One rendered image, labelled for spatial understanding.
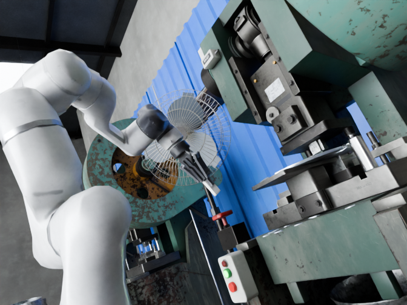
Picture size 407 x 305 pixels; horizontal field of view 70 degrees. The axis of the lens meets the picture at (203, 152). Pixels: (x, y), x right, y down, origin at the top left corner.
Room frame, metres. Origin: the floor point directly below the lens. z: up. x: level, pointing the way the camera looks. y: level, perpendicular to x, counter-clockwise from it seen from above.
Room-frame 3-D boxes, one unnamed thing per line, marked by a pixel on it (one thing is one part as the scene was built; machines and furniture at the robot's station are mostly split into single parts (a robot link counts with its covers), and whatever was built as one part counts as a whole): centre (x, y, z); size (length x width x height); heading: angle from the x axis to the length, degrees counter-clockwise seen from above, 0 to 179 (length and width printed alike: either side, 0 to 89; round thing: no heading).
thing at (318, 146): (0.95, -0.36, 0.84); 0.05 x 0.03 x 0.04; 38
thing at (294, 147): (0.96, -0.37, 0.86); 0.20 x 0.16 x 0.05; 38
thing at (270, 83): (0.93, -0.33, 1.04); 0.17 x 0.15 x 0.30; 128
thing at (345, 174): (0.96, -0.37, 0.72); 0.20 x 0.16 x 0.03; 38
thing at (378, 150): (0.82, -0.47, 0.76); 0.17 x 0.06 x 0.10; 38
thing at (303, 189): (0.85, -0.23, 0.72); 0.25 x 0.14 x 0.14; 128
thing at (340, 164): (0.95, -0.36, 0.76); 0.15 x 0.09 x 0.05; 38
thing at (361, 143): (0.74, -0.37, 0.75); 0.03 x 0.03 x 0.10; 38
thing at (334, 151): (0.88, -0.27, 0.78); 0.29 x 0.29 x 0.01
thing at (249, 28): (0.95, -0.37, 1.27); 0.21 x 0.12 x 0.34; 128
